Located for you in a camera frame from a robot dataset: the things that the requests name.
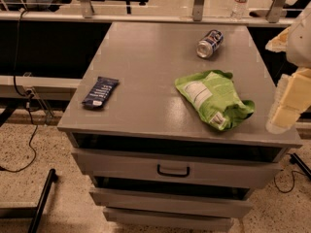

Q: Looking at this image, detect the grey drawer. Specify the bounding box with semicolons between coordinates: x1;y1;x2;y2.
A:
103;208;233;232
72;149;281;188
89;187;252;217

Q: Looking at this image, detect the black metal leg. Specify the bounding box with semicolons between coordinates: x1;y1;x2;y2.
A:
290;153;311;181
28;169;57;233

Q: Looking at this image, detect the black cable floor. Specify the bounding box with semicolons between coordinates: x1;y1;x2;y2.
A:
0;9;39;174
273;168;307;194

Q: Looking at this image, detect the clear plastic water bottle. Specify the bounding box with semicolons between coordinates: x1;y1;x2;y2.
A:
230;0;248;20

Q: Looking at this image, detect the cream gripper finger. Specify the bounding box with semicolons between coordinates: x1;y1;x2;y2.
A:
265;67;311;134
265;28;290;52

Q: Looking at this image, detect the black metal leg left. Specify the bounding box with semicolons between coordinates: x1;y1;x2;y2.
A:
28;169;57;233

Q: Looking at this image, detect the metal railing frame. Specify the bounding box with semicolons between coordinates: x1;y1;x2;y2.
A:
0;0;311;27

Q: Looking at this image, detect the green chip bag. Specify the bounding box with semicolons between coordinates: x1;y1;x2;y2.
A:
175;70;255;131

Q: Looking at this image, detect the top grey drawer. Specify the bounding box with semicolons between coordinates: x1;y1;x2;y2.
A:
72;149;281;188

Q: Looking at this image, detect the middle grey drawer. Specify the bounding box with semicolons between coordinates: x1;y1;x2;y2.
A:
89;187;252;217

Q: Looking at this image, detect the blue silver soda can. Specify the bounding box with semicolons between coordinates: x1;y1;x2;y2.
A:
196;29;224;58

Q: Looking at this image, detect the grey drawer cabinet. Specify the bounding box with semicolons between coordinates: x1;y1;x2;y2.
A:
56;20;304;233

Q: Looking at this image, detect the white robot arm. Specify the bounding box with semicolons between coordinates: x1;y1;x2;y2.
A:
265;5;311;134

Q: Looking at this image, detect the black metal leg right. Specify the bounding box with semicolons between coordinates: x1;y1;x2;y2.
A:
290;153;311;181

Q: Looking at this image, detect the black cable right floor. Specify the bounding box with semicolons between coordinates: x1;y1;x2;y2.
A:
273;168;307;194

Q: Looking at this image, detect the dark blue rxbar wrapper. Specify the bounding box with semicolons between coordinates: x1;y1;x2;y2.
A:
82;77;119;109

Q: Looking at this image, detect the black cable left floor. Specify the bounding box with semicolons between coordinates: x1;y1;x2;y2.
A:
0;9;39;174

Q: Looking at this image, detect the black drawer handle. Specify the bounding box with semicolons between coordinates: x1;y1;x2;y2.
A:
156;164;190;178

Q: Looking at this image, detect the bottom grey drawer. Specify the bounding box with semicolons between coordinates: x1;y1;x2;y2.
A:
103;208;233;232

